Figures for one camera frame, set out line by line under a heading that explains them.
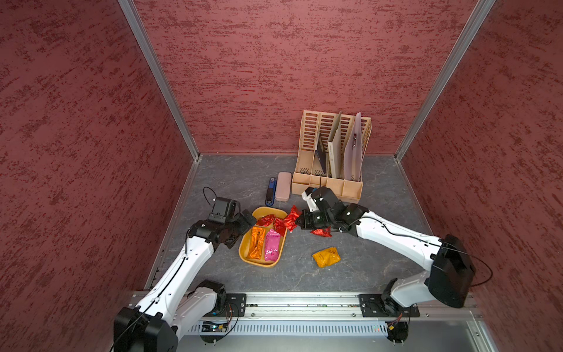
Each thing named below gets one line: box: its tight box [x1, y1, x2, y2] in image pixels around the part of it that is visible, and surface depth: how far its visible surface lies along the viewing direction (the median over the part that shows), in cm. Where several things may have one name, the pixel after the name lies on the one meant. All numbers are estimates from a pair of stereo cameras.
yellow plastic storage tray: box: [238, 206, 289, 267], surface depth 89 cm
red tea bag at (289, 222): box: [273, 204, 303, 237], surface depth 81 cm
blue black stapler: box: [264, 176, 278, 207], surface depth 105 cm
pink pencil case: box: [274, 171, 292, 203], surface depth 105 cm
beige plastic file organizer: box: [291, 110, 373, 204], surface depth 106 cm
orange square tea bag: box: [312, 247, 341, 268], surface depth 85 cm
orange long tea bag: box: [246, 226, 267, 261], surface depth 89 cm
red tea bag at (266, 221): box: [256, 214, 276, 228], surface depth 94 cm
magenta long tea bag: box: [264, 228, 281, 262], surface depth 86 cm
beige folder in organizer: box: [327, 111, 343, 179], surface depth 94 cm
